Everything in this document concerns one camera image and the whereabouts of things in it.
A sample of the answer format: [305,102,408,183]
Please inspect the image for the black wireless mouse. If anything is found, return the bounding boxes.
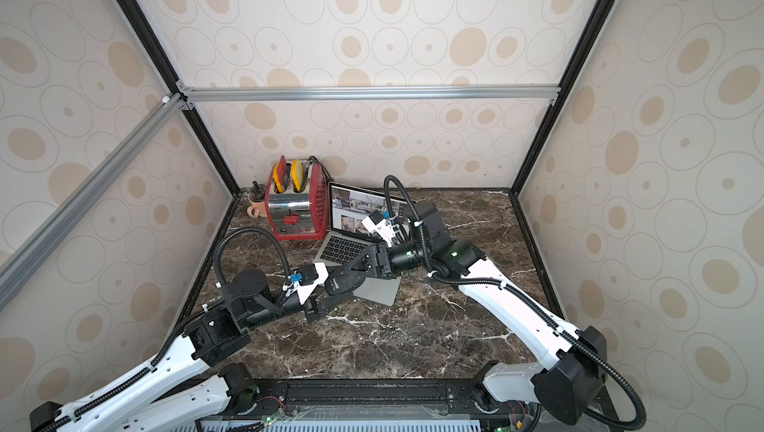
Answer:
[324,267,366,296]

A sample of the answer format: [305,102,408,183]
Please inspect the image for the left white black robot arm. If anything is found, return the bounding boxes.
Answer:
[30,227,330,431]

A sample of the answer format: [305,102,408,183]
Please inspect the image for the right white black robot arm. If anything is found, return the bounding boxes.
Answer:
[363,175,647,431]

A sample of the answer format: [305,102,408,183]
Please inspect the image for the silver open laptop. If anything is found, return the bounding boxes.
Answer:
[314,182,401,307]

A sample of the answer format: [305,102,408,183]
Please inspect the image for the red chrome toaster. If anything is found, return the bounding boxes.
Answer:
[266,156,329,241]

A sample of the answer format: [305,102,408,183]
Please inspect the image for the yellow toy toast slice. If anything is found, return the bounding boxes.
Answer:
[290,159,308,193]

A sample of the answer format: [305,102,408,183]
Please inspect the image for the red toy toast slice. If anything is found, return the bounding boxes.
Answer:
[272,155,288,194]

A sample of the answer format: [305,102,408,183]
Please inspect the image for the horizontal silver aluminium bar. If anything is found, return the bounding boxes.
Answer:
[181,84,560,103]

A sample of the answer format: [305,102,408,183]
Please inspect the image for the diagonal silver aluminium bar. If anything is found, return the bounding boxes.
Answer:
[1,93,183,307]

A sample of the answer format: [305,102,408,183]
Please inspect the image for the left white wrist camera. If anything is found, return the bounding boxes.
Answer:
[283,262,328,305]

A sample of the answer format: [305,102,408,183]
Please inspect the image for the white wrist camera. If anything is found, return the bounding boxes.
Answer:
[283,262,328,305]
[362,211,404,248]

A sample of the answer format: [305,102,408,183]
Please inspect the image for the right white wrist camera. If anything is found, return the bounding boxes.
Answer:
[362,211,404,248]

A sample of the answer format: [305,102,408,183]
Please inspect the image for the black toaster power cable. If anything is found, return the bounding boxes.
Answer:
[306,155,335,185]

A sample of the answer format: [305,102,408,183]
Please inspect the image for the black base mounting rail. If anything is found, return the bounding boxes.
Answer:
[108,376,625,432]

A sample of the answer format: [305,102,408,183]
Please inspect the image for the right black frame post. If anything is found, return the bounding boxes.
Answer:
[511,0,617,199]

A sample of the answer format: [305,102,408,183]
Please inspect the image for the black frame post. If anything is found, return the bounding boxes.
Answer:
[115,0,240,196]
[511,0,617,199]

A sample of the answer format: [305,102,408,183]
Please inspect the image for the left black frame post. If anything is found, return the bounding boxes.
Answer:
[115,0,240,196]

